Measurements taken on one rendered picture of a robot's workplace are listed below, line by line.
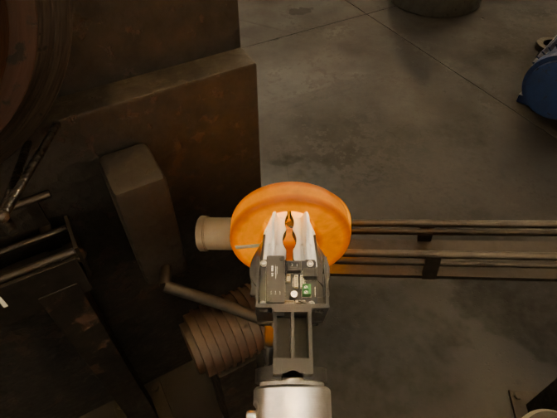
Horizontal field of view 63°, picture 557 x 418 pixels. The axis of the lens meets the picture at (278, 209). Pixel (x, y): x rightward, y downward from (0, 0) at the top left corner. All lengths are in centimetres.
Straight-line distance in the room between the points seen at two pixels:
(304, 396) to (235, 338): 40
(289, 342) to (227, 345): 38
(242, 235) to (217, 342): 30
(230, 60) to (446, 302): 106
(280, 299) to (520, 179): 168
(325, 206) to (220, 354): 40
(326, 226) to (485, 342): 103
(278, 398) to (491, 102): 212
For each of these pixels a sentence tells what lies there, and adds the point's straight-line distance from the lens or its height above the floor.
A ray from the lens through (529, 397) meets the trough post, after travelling 149.
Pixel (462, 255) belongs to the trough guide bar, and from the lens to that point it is 73.
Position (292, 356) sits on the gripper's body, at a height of 86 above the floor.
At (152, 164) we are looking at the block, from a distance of 70.
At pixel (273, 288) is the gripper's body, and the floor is 88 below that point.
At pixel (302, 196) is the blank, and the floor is 88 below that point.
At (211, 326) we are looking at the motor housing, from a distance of 82.
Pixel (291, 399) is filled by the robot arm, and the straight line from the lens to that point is 44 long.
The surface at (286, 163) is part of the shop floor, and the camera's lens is 187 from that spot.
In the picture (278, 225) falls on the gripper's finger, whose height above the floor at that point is 85.
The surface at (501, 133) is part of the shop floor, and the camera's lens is 224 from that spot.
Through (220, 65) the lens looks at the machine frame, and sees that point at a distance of 76.
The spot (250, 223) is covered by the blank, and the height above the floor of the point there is 84.
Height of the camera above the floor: 126
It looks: 48 degrees down
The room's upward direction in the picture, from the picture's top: straight up
